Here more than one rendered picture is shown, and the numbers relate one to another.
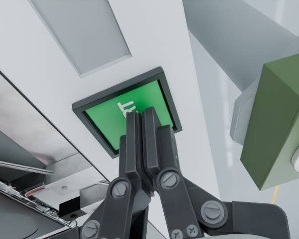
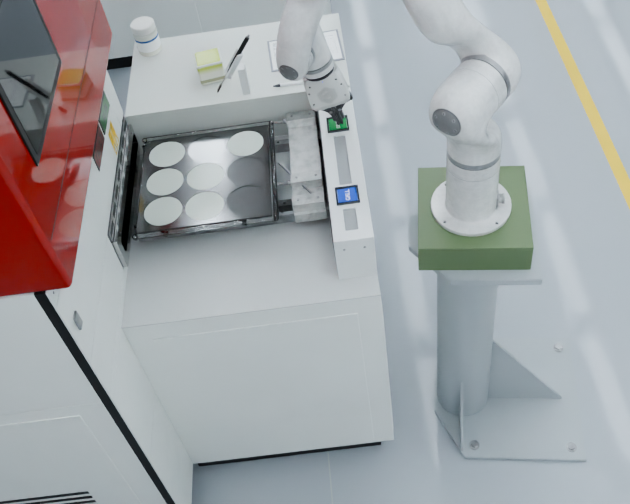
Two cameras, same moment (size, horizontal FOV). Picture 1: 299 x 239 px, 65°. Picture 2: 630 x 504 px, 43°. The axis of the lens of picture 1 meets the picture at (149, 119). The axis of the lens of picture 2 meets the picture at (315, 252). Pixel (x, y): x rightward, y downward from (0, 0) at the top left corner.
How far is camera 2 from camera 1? 2.13 m
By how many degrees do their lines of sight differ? 88
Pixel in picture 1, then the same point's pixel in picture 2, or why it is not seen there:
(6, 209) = (263, 186)
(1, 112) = (296, 156)
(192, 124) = (353, 131)
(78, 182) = (303, 177)
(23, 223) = (259, 200)
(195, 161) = (352, 146)
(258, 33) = not seen: hidden behind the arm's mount
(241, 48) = not seen: hidden behind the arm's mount
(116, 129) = (332, 125)
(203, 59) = not seen: outside the picture
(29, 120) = (302, 160)
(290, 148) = (424, 199)
